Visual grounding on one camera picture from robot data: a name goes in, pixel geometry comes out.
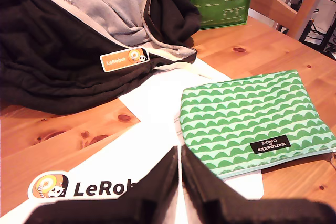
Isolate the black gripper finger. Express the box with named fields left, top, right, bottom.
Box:
left=119, top=145, right=180, bottom=224
left=181, top=144, right=249, bottom=224

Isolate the green wave pattern zip bag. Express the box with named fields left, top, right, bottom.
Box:
left=178, top=69, right=336, bottom=180

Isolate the blank white paper sheet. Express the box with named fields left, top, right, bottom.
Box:
left=0, top=121, right=184, bottom=224

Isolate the large LeRobot sticker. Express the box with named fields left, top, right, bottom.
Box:
left=27, top=170, right=142, bottom=200

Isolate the printed white paper sheet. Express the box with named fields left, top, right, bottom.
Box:
left=117, top=57, right=265, bottom=200

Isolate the small orange LeRobot sticker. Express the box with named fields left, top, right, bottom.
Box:
left=99, top=47, right=151, bottom=73

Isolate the black hoodie with grey lining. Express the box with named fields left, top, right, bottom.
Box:
left=0, top=0, right=202, bottom=116

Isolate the black metal stand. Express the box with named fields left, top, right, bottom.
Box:
left=298, top=18, right=336, bottom=61

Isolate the wooden chair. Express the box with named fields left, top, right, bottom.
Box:
left=248, top=0, right=334, bottom=40

